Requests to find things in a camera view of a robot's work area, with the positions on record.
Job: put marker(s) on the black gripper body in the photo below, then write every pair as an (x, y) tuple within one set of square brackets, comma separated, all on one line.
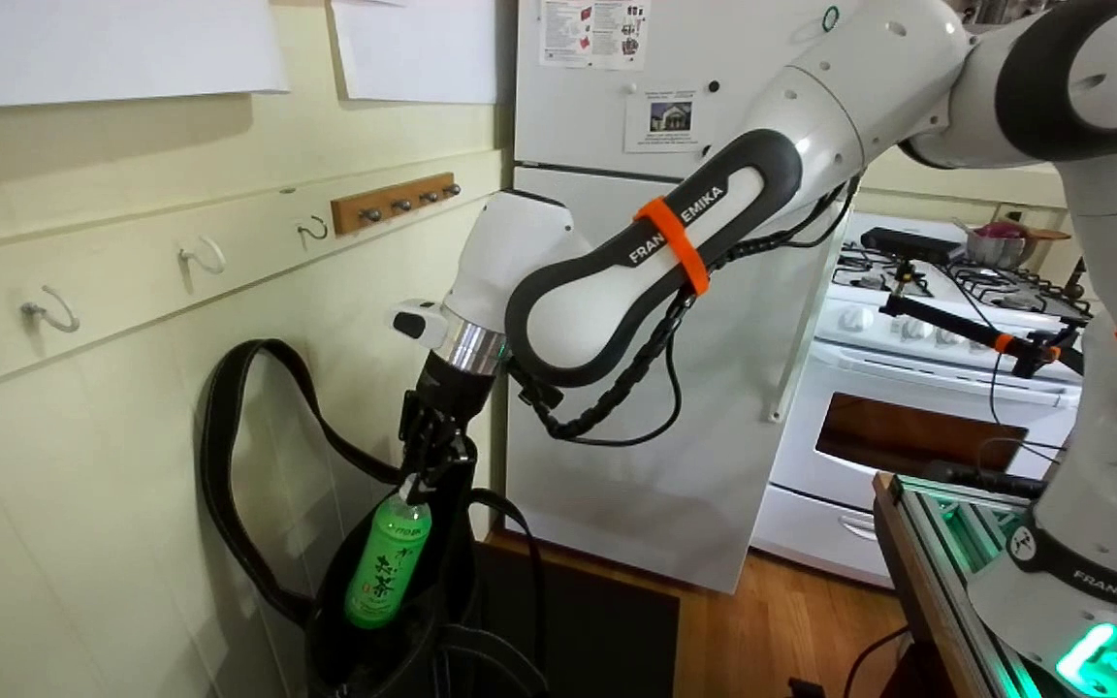
[(445, 408)]

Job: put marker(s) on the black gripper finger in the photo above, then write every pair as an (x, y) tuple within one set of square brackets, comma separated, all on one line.
[(447, 483), (412, 474)]

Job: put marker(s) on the green plastic bottle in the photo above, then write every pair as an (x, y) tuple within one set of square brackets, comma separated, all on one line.
[(385, 567)]

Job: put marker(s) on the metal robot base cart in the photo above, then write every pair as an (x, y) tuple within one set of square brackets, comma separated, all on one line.
[(961, 567)]

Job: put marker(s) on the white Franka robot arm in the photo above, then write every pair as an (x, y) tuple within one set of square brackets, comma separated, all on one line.
[(842, 80)]

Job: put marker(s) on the black tote bag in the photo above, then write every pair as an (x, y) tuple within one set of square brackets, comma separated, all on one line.
[(271, 567)]

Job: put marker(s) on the wooden peg rack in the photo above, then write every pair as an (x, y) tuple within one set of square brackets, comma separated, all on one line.
[(394, 204)]

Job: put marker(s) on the white refrigerator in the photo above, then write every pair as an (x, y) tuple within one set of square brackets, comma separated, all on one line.
[(662, 518)]

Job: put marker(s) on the black side table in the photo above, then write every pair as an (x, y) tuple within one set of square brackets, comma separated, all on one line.
[(609, 641)]

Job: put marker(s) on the fridge photo magnet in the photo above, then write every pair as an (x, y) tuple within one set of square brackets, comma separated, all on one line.
[(667, 115)]

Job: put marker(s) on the printed fridge paper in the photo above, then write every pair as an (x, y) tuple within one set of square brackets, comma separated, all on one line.
[(593, 31)]

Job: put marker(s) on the white oven stove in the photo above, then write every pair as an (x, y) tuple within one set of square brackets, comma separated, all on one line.
[(919, 403)]

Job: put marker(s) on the black boom pole orange tape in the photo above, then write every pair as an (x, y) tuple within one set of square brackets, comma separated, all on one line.
[(961, 323)]

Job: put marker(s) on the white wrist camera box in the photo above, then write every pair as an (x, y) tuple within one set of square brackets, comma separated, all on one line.
[(415, 323)]

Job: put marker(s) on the white metal wall hook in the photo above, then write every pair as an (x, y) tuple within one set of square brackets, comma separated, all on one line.
[(204, 258), (50, 314), (312, 232)]

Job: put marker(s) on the small white wall paper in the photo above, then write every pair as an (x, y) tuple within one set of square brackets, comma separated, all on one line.
[(415, 46)]

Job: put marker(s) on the large white wall paper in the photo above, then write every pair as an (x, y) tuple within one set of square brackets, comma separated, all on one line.
[(107, 46)]

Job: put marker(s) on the black stereo camera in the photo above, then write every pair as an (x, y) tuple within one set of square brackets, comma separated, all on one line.
[(913, 244)]

